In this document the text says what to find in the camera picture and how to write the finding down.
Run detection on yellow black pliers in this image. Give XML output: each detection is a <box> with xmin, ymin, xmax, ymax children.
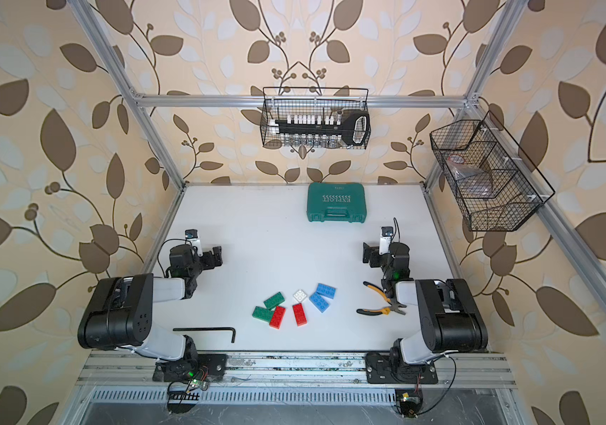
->
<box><xmin>355</xmin><ymin>280</ymin><xmax>407</xmax><ymax>317</ymax></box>

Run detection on black wire basket rear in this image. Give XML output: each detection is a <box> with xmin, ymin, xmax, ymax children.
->
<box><xmin>260</xmin><ymin>86</ymin><xmax>372</xmax><ymax>150</ymax></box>

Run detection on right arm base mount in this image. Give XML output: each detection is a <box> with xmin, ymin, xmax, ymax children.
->
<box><xmin>364</xmin><ymin>352</ymin><xmax>438</xmax><ymax>385</ymax></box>

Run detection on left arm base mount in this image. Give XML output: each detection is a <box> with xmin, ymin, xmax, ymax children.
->
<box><xmin>152</xmin><ymin>353</ymin><xmax>228</xmax><ymax>384</ymax></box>

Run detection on red lego brick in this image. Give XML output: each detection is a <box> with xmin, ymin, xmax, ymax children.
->
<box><xmin>269</xmin><ymin>306</ymin><xmax>286</xmax><ymax>329</ymax></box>
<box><xmin>292</xmin><ymin>303</ymin><xmax>307</xmax><ymax>327</ymax></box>

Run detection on green plastic tool case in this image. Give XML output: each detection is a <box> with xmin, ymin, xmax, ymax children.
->
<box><xmin>306</xmin><ymin>182</ymin><xmax>368</xmax><ymax>223</ymax></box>

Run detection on black hex key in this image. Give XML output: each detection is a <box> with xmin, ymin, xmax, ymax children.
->
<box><xmin>173</xmin><ymin>327</ymin><xmax>237</xmax><ymax>344</ymax></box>

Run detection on blue lego brick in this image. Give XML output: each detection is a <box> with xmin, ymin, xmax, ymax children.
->
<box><xmin>315</xmin><ymin>283</ymin><xmax>336</xmax><ymax>299</ymax></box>
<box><xmin>309</xmin><ymin>292</ymin><xmax>329</xmax><ymax>313</ymax></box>

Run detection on socket bit set holder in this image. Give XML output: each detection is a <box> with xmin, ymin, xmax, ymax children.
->
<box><xmin>260</xmin><ymin>111</ymin><xmax>372</xmax><ymax>149</ymax></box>

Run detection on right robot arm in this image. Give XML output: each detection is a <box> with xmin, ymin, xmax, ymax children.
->
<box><xmin>357</xmin><ymin>238</ymin><xmax>489</xmax><ymax>373</ymax></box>

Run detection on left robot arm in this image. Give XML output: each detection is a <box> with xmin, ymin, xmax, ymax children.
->
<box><xmin>77</xmin><ymin>237</ymin><xmax>223</xmax><ymax>380</ymax></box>

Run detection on green lego brick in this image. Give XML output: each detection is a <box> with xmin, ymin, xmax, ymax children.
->
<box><xmin>264</xmin><ymin>292</ymin><xmax>285</xmax><ymax>310</ymax></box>
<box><xmin>251</xmin><ymin>306</ymin><xmax>274</xmax><ymax>323</ymax></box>

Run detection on plastic bag in basket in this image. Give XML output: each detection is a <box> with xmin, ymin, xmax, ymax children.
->
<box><xmin>446</xmin><ymin>155</ymin><xmax>493</xmax><ymax>198</ymax></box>

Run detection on aluminium rail front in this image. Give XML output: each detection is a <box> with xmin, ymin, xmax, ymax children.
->
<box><xmin>75</xmin><ymin>350</ymin><xmax>517</xmax><ymax>390</ymax></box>

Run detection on white square lego brick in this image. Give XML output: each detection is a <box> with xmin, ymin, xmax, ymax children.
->
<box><xmin>293</xmin><ymin>290</ymin><xmax>307</xmax><ymax>303</ymax></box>

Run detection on black wire basket side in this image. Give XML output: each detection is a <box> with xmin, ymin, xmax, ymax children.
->
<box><xmin>430</xmin><ymin>112</ymin><xmax>555</xmax><ymax>232</ymax></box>

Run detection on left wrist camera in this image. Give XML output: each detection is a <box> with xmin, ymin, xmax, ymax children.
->
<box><xmin>184</xmin><ymin>228</ymin><xmax>202</xmax><ymax>251</ymax></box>

